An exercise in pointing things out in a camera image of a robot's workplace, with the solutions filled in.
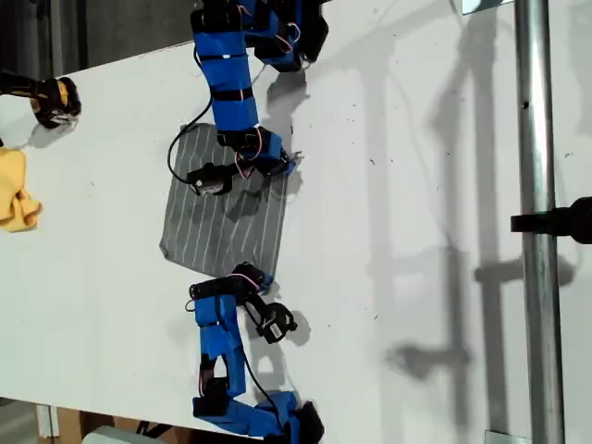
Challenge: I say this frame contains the black clamp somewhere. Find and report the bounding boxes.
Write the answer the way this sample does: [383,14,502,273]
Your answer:
[510,196,592,245]

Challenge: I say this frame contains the steel post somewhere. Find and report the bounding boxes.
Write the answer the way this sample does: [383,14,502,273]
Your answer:
[513,0,566,444]

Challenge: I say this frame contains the yellow cloth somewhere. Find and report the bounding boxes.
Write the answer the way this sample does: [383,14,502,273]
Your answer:
[0,146,43,233]

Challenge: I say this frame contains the black camera cable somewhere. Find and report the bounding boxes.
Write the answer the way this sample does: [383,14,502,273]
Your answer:
[238,323,288,436]
[166,96,216,184]

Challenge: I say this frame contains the black camera box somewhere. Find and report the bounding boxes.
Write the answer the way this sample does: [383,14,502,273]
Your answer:
[256,301,297,344]
[186,162,232,198]

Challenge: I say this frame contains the brown cardboard box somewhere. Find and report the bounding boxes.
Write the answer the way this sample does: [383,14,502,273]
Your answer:
[55,406,144,444]

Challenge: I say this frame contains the white bracket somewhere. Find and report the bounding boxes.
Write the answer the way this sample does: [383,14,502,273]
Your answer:
[35,403,60,439]

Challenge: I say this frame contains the grey striped towel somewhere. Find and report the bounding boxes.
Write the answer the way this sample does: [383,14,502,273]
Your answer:
[158,122,297,284]

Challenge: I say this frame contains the white plastic container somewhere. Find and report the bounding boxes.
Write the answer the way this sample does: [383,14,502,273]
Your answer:
[81,425,140,444]

